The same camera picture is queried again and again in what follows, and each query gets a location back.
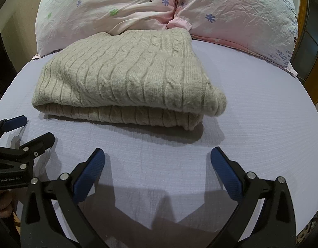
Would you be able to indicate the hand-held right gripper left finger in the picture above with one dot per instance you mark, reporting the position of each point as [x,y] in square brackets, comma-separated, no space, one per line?
[88,175]

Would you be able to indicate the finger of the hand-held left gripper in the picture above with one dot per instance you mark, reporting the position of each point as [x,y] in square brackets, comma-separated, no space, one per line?
[15,123]
[37,142]

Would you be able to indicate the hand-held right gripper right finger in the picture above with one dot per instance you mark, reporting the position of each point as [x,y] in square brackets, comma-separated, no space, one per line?
[227,175]

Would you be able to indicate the person's left hand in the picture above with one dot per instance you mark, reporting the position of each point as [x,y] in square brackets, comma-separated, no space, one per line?
[5,204]

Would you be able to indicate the lavender bed sheet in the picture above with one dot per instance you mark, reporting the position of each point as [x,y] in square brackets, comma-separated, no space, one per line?
[257,139]

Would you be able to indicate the pink floral pillow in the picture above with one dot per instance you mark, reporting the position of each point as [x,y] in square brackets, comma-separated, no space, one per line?
[104,10]
[239,15]

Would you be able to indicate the wooden framed glass door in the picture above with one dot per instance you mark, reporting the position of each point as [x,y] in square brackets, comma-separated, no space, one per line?
[310,46]

